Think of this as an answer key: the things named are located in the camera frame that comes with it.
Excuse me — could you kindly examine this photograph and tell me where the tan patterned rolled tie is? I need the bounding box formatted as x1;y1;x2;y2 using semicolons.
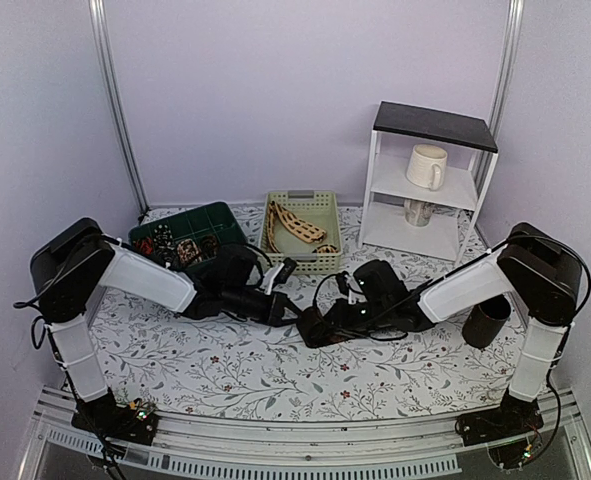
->
176;238;203;267

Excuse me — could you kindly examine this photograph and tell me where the aluminium frame post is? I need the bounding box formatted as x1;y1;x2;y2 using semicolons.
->
489;0;525;138
88;0;149;216

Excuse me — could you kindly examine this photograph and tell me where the patterned glass cup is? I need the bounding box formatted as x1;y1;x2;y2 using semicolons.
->
404;198;434;228

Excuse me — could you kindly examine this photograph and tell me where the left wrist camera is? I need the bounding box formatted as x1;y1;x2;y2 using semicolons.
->
261;257;297;295

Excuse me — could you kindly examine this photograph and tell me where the red black rolled tie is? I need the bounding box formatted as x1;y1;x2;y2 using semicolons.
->
133;237;155;255

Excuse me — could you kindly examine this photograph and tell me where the black white dotted rolled tie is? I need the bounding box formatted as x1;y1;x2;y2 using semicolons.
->
152;224;174;256

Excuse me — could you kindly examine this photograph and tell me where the beige plastic slotted basket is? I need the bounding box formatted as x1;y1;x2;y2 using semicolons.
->
258;190;343;275

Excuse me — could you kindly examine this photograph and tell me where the cream ceramic mug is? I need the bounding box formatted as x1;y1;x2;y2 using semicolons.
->
406;144;448;191

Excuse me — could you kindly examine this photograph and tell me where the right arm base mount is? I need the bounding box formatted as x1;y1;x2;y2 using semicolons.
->
455;397;544;446

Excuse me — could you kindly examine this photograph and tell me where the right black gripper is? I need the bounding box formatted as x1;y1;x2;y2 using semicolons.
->
317;298;392;338

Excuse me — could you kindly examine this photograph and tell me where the white shelf with black top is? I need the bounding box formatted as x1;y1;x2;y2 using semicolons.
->
357;101;499;265

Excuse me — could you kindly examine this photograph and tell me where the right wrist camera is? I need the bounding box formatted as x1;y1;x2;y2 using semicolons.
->
335;272;356;304

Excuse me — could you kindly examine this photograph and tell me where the left aluminium frame post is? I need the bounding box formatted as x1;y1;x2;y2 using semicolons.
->
88;0;149;216

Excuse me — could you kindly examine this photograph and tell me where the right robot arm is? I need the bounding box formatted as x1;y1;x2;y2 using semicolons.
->
323;222;591;436

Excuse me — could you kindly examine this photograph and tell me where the aluminium front rail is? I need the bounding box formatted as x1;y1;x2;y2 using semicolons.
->
19;388;591;479

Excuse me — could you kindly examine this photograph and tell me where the right aluminium frame post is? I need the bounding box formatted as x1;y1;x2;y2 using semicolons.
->
489;0;525;138

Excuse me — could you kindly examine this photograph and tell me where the dark brown rolled tie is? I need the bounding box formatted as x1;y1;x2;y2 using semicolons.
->
199;234;220;258

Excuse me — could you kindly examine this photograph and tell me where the dark brown cylinder cup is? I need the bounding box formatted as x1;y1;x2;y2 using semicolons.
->
462;295;511;349

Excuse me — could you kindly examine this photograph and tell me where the dark red patterned tie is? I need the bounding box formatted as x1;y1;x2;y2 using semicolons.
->
296;306;359;349

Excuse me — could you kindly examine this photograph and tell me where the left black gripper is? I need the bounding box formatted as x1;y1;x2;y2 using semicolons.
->
224;285;308;329

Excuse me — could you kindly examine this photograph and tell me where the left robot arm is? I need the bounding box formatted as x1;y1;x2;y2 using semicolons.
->
13;218;302;434

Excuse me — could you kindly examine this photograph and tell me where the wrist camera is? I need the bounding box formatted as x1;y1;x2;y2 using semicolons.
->
335;272;356;304
261;257;297;295

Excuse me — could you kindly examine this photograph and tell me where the floral white table mat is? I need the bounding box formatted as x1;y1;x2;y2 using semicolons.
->
72;202;544;422

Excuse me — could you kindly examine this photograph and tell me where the dark green divided organizer box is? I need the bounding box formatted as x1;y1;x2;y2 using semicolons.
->
129;202;247;272

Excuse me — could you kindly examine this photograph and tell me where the tan black patterned tie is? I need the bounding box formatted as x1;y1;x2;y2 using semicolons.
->
267;201;339;254

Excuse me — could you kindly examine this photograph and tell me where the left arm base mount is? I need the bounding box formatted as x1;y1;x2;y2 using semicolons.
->
71;391;159;446

